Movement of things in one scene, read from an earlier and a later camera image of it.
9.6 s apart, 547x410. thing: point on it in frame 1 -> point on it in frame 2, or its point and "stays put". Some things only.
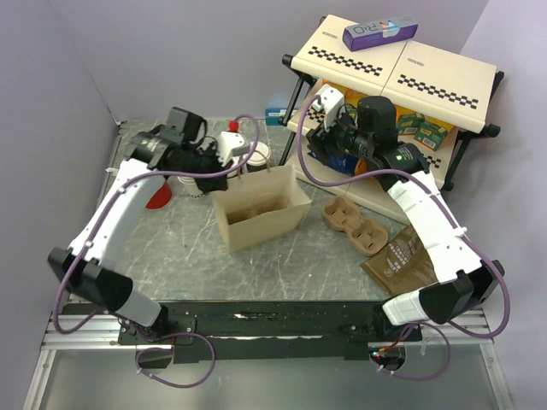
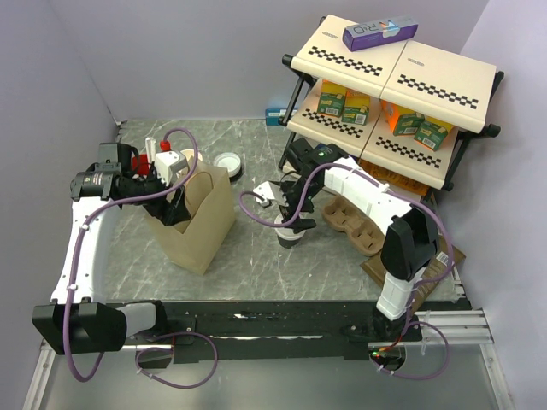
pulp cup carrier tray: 366,237 stays put
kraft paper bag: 255,207 -> 204,239
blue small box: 273,115 stays put
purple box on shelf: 379,33 stays put
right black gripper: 320,137 -> 287,212
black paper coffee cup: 252,167 -> 288,243
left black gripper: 214,183 -> 171,208
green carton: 408,124 stays put
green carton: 431,135 stays put
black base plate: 267,331 stays put
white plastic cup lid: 261,155 -> 286,233
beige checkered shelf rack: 362,124 stays put
